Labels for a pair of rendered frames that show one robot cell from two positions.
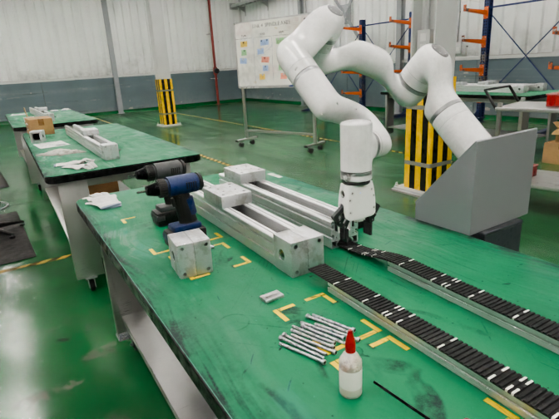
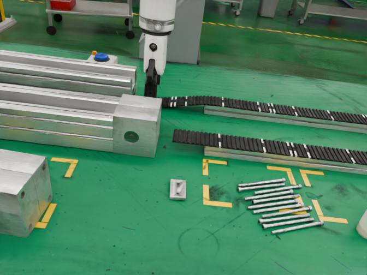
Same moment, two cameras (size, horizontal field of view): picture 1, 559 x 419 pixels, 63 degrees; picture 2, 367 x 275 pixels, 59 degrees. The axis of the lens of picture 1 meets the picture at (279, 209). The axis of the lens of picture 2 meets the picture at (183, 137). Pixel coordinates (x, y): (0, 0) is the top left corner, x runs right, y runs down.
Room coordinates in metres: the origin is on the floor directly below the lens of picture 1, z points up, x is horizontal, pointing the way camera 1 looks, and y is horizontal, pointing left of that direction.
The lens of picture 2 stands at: (0.73, 0.44, 1.22)
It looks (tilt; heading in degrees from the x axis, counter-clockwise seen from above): 34 degrees down; 298
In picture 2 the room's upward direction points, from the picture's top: 8 degrees clockwise
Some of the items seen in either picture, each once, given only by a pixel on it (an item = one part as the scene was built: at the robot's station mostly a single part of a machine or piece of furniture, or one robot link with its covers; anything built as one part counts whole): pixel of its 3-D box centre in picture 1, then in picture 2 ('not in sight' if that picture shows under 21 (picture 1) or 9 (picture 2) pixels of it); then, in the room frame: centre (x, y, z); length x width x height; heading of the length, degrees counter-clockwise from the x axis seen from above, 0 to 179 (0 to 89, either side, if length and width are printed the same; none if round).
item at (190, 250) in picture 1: (194, 251); (11, 186); (1.15, 0.24, 0.83); 0.11 x 0.10 x 0.10; 116
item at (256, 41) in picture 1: (275, 86); not in sight; (7.29, -0.06, 0.97); 1.51 x 0.50 x 1.95; 51
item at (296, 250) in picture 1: (302, 249); (138, 122); (1.12, -0.05, 0.83); 0.12 x 0.09 x 0.10; 120
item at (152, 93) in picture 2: (340, 230); (150, 88); (1.17, -0.17, 0.85); 0.03 x 0.03 x 0.07; 30
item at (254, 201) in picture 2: (323, 334); (276, 198); (0.79, -0.07, 0.78); 0.11 x 0.01 x 0.01; 49
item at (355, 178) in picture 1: (355, 174); (156, 23); (1.20, -0.21, 1.00); 0.09 x 0.08 x 0.03; 120
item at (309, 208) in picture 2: (313, 342); (286, 212); (0.76, -0.05, 0.78); 0.11 x 0.01 x 0.01; 49
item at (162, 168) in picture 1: (160, 194); not in sight; (1.55, 0.42, 0.89); 0.20 x 0.08 x 0.22; 122
